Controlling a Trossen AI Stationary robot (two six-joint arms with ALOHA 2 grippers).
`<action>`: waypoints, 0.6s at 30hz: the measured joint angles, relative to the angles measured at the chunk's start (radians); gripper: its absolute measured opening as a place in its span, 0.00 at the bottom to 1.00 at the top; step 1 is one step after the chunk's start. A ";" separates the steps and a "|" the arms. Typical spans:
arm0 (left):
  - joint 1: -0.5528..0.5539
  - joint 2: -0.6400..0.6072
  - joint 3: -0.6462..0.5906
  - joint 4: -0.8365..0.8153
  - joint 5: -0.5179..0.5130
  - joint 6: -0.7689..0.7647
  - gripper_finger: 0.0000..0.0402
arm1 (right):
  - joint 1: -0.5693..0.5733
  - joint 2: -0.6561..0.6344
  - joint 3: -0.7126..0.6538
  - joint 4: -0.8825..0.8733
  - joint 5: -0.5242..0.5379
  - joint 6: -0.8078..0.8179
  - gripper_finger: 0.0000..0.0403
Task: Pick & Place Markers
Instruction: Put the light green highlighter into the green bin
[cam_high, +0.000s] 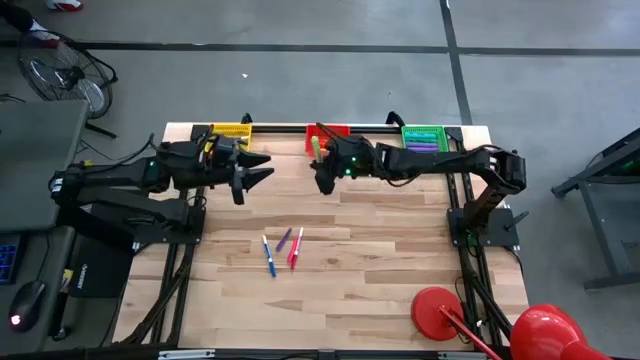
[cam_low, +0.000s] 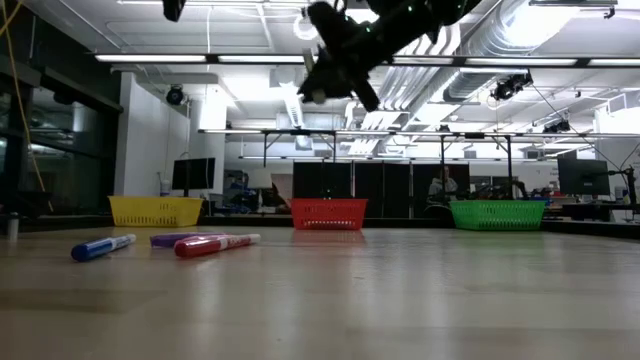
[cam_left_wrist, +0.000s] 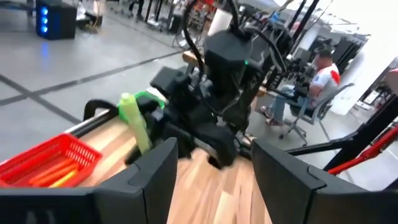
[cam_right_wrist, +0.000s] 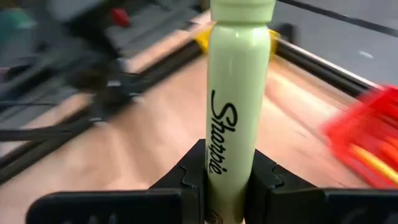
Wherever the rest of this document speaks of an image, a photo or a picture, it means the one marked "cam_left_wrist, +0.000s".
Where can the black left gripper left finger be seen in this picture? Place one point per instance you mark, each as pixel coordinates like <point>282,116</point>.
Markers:
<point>149,186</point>

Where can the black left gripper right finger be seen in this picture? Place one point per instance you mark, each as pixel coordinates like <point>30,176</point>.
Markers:
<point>286,193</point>

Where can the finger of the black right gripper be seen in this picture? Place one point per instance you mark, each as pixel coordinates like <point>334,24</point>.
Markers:
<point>135,157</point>
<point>155,121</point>

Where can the pale green highlighter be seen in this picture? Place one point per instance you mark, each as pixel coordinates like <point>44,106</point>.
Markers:
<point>135,121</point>

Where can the yellow highlighter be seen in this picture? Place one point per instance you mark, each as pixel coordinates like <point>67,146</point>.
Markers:
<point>66,179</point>

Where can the orange highlighter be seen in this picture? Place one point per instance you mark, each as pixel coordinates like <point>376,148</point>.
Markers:
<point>60,175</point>
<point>48,171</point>

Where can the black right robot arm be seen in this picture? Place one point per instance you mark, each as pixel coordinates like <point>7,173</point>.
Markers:
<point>228,56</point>

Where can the green plastic basket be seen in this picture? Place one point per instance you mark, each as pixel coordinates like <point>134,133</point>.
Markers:
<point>154,96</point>

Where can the red plastic basket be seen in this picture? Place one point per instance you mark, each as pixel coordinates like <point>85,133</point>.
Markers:
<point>77,149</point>

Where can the grey office chair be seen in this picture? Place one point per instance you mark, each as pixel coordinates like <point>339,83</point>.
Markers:
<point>323,107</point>

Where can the person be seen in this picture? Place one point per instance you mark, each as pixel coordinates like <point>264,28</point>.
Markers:
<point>136,3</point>
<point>325,81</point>

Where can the black computer tower blue lights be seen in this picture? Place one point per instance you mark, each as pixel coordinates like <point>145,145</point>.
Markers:
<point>62,21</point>

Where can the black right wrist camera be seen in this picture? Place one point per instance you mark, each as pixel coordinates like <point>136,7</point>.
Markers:
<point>168,82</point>

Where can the black table frame rail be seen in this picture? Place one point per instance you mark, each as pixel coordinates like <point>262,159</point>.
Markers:
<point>90,124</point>

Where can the black frame clamp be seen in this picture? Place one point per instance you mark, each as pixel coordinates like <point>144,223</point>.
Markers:
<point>93,104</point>

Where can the black right side frame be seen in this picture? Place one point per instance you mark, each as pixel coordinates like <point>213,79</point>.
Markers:
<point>367,133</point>

